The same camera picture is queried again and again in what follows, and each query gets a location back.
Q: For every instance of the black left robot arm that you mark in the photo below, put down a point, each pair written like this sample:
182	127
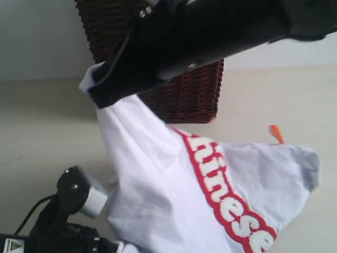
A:
52	232

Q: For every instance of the dark brown wicker basket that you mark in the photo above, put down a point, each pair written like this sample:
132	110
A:
188	98

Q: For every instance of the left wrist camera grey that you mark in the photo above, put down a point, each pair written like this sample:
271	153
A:
78	191

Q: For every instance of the white t-shirt red lettering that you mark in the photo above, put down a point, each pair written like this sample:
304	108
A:
181	192

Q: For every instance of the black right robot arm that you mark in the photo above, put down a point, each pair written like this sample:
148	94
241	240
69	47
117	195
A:
175	37

